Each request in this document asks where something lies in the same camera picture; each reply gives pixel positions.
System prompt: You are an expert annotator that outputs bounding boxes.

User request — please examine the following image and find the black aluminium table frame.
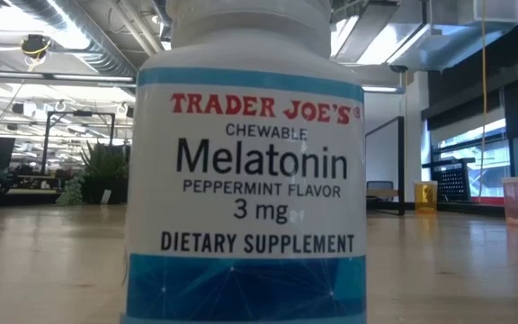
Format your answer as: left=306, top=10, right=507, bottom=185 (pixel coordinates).
left=365, top=199, right=518, bottom=224

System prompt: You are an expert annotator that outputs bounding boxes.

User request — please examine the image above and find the white melatonin supplement bottle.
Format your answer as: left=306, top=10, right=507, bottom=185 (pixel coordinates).
left=121, top=0, right=369, bottom=324

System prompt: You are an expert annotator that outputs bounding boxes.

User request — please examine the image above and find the wooden office desk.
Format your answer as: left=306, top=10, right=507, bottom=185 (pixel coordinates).
left=0, top=185, right=65, bottom=203

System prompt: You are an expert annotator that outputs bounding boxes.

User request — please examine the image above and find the orange pill bottle white cap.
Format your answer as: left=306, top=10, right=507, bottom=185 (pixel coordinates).
left=413, top=180, right=439, bottom=215

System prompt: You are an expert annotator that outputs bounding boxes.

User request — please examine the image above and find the red low ledge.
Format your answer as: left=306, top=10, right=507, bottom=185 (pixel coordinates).
left=473, top=195, right=505, bottom=207

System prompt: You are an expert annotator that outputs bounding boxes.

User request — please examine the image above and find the black metal rack frame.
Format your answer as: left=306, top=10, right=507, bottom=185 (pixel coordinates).
left=40, top=109, right=117, bottom=176

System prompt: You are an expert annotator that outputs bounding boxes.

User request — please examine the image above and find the silver rectangular air duct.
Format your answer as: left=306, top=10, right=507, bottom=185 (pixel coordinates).
left=330, top=0, right=518, bottom=74

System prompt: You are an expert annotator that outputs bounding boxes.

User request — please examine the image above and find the green potted succulent plant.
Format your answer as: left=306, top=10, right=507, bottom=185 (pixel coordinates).
left=55, top=139, right=130, bottom=207

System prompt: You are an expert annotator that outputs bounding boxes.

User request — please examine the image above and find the yellow hanging cable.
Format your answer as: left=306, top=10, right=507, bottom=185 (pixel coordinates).
left=478, top=0, right=488, bottom=202

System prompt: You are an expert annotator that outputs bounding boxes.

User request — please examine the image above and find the black perforated crate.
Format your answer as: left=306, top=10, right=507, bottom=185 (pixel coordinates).
left=422, top=156, right=477, bottom=204

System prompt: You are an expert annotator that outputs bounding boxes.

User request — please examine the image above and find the silver spiral air duct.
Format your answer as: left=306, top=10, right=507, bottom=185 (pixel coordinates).
left=9, top=0, right=143, bottom=78

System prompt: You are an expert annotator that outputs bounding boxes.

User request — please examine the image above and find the long ceiling light strip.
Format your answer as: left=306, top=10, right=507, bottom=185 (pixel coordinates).
left=0, top=70, right=138, bottom=86

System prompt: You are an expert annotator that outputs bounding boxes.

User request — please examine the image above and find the black ceiling device yellow cable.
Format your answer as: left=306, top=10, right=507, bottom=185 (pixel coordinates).
left=19, top=33, right=54, bottom=59

